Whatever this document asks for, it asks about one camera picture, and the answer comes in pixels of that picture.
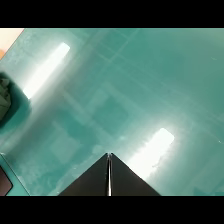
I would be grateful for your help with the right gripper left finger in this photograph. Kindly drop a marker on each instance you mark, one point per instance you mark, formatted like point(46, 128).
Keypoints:
point(93, 181)

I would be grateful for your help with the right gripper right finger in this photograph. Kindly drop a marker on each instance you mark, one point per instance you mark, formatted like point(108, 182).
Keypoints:
point(125, 181)

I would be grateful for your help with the olive green garment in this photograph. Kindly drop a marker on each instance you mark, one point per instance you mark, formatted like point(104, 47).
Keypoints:
point(4, 96)

